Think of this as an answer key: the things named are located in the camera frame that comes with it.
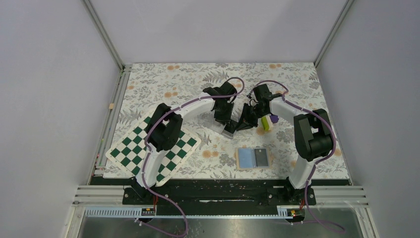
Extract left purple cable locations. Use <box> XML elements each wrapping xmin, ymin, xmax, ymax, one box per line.
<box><xmin>143</xmin><ymin>77</ymin><xmax>246</xmax><ymax>238</ymax></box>

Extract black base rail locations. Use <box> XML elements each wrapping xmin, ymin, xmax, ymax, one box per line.
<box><xmin>75</xmin><ymin>178</ymin><xmax>351</xmax><ymax>218</ymax></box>

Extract tan card holder wallet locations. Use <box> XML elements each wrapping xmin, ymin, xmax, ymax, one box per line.
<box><xmin>235</xmin><ymin>147</ymin><xmax>271</xmax><ymax>170</ymax></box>

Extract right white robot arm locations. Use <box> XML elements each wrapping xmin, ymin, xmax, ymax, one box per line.
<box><xmin>235</xmin><ymin>80</ymin><xmax>336</xmax><ymax>204</ymax></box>

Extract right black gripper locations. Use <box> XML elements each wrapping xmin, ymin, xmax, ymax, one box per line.
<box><xmin>235</xmin><ymin>103</ymin><xmax>268</xmax><ymax>132</ymax></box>

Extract green purple toy brick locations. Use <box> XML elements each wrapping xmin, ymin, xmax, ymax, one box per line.
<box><xmin>261</xmin><ymin>115</ymin><xmax>279</xmax><ymax>131</ymax></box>

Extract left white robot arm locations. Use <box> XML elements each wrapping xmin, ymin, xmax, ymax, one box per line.
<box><xmin>134</xmin><ymin>80</ymin><xmax>240</xmax><ymax>204</ymax></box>

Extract clear acrylic card box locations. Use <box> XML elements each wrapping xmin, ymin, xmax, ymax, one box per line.
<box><xmin>197</xmin><ymin>112</ymin><xmax>233</xmax><ymax>139</ymax></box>

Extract green white chessboard mat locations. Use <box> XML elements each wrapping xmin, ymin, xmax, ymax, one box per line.
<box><xmin>105</xmin><ymin>111</ymin><xmax>201</xmax><ymax>187</ymax></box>

